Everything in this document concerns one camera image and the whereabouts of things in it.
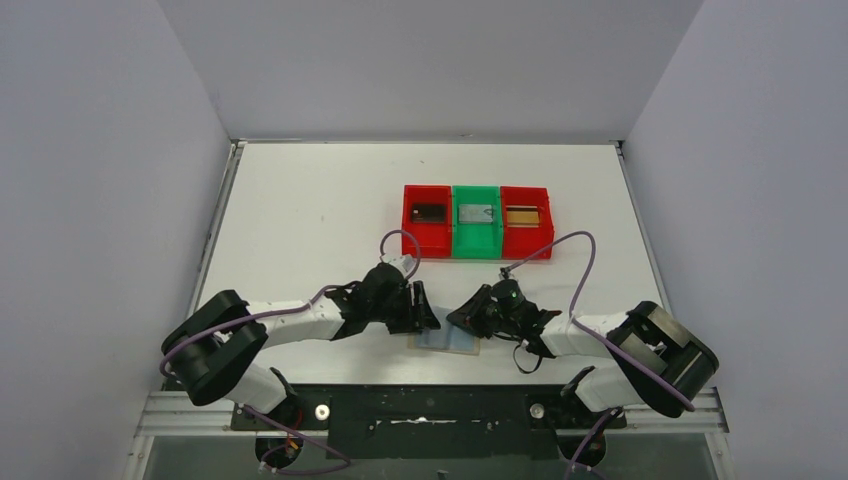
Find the left red plastic bin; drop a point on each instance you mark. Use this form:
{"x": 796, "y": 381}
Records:
{"x": 434, "y": 240}

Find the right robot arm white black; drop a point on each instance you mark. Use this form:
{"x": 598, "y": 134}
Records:
{"x": 649, "y": 358}

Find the green plastic bin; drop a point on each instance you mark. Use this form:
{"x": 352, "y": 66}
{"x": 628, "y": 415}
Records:
{"x": 477, "y": 241}

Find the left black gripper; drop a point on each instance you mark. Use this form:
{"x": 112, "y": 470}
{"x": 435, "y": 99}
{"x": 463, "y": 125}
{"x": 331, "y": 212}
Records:
{"x": 411, "y": 306}

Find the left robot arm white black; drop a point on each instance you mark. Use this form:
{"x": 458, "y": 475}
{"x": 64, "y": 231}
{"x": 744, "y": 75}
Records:
{"x": 212, "y": 354}

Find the black credit card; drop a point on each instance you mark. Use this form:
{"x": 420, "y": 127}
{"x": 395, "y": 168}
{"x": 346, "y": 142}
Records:
{"x": 428, "y": 213}

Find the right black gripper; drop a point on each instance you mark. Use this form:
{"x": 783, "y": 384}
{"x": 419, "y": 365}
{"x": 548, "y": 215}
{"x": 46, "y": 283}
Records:
{"x": 471, "y": 317}

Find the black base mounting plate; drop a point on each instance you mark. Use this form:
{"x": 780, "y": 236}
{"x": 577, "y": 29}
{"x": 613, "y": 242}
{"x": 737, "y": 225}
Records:
{"x": 442, "y": 421}

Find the silver credit card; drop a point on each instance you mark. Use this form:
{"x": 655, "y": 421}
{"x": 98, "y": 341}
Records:
{"x": 476, "y": 214}

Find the red plastic bin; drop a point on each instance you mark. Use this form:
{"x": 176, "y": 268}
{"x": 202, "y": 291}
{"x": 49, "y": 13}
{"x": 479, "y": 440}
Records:
{"x": 434, "y": 240}
{"x": 519, "y": 243}

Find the right red plastic bin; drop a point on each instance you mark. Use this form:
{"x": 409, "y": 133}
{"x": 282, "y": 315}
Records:
{"x": 519, "y": 243}

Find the gold credit card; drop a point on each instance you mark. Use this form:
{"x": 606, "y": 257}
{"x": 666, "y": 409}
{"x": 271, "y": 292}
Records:
{"x": 522, "y": 216}

